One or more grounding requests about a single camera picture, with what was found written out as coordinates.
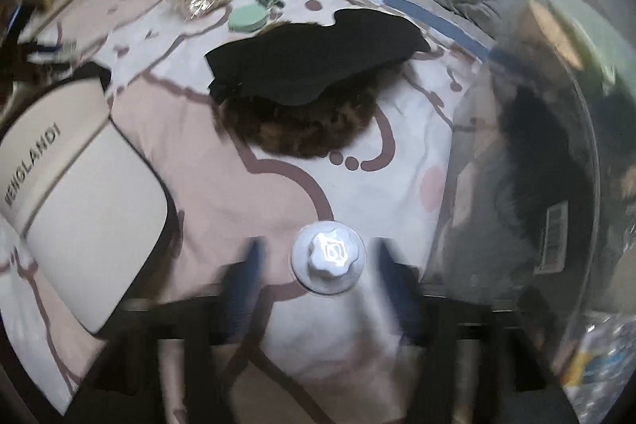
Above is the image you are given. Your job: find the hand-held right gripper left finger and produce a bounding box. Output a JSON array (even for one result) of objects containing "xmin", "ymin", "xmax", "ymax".
[{"xmin": 64, "ymin": 238, "xmax": 269, "ymax": 424}]

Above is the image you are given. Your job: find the clear plastic box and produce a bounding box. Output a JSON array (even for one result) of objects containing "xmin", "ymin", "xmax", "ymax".
[{"xmin": 427, "ymin": 0, "xmax": 636, "ymax": 424}]

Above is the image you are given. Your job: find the white plastic bottle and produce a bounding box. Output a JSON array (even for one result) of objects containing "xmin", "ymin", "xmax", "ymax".
[{"xmin": 291, "ymin": 220, "xmax": 367, "ymax": 296}]

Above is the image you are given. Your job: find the printed blanket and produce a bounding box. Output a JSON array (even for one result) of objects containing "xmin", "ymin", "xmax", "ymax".
[{"xmin": 0, "ymin": 0, "xmax": 498, "ymax": 424}]

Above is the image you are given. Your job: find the blue yellow printed packet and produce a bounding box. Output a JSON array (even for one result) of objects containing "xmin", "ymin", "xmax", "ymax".
[{"xmin": 559, "ymin": 315, "xmax": 636, "ymax": 424}]

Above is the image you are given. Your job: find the black cloth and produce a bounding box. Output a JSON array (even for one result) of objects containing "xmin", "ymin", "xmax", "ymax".
[{"xmin": 205, "ymin": 8, "xmax": 432, "ymax": 107}]

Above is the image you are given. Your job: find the brown furry item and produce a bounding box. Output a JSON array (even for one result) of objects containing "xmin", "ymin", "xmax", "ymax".
[{"xmin": 219, "ymin": 56, "xmax": 393, "ymax": 159}]

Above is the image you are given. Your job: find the white printed case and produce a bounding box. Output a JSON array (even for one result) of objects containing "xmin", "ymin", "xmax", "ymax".
[{"xmin": 0, "ymin": 76, "xmax": 172, "ymax": 335}]

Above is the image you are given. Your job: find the green round case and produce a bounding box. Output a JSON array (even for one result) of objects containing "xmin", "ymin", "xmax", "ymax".
[{"xmin": 227, "ymin": 3, "xmax": 269, "ymax": 33}]

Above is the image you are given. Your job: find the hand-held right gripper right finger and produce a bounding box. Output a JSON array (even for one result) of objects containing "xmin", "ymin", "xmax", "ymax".
[{"xmin": 372, "ymin": 239, "xmax": 580, "ymax": 424}]

